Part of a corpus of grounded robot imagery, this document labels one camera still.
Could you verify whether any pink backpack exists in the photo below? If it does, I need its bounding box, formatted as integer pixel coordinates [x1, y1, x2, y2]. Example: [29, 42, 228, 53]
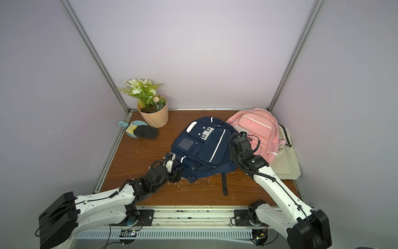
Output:
[227, 108, 286, 164]

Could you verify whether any navy blue backpack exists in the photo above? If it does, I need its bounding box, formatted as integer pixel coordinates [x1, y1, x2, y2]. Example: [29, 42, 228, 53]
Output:
[171, 117, 237, 196]

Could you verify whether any cream canvas backpack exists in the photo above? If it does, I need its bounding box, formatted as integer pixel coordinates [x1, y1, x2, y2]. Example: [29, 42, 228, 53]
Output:
[271, 124, 301, 180]

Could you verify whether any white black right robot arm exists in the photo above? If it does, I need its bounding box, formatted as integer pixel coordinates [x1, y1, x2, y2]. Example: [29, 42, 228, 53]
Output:
[229, 133, 332, 249]

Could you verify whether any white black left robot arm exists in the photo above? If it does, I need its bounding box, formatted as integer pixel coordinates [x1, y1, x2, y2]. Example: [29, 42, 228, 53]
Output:
[35, 153, 180, 249]

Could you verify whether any black work glove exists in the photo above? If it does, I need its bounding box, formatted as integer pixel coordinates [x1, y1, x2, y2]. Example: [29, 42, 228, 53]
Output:
[133, 125, 159, 140]

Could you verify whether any terracotta flower pot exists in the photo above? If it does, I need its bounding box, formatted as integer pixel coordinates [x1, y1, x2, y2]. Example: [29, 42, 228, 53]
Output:
[137, 95, 169, 128]

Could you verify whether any yellow sponge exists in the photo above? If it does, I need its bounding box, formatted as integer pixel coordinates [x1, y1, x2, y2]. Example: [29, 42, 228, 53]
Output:
[125, 123, 137, 135]

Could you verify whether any green white artificial plant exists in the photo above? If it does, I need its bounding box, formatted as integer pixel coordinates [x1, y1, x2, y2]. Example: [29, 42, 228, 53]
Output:
[118, 79, 166, 114]

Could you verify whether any right corner aluminium profile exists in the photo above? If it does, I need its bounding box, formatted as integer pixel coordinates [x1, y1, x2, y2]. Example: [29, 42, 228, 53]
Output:
[267, 0, 324, 112]

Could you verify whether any corner aluminium profile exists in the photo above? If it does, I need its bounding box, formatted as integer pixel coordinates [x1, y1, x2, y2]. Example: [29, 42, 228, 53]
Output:
[267, 0, 324, 112]
[60, 0, 131, 114]

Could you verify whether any left corner aluminium profile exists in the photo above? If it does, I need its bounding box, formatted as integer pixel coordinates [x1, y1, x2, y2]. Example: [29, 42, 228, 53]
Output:
[60, 0, 131, 114]

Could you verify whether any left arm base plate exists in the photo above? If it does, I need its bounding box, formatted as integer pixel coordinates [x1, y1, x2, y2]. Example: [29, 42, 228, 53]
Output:
[111, 209, 154, 227]

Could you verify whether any aluminium mounting rail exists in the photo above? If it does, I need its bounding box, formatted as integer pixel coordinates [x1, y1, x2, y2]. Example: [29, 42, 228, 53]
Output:
[66, 205, 322, 230]

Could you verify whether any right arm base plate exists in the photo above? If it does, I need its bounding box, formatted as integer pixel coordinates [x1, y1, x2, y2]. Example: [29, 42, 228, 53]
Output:
[230, 209, 267, 227]

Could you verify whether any left circuit board with cable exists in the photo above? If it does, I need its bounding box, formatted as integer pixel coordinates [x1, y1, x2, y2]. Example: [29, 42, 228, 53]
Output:
[101, 229, 140, 249]

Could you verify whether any circuit board with cable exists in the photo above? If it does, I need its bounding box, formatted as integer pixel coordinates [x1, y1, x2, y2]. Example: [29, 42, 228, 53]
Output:
[101, 229, 140, 249]
[250, 229, 279, 247]

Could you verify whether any right circuit board with cable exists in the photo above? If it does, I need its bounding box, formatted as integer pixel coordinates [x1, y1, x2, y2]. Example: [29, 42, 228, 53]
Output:
[250, 229, 279, 247]

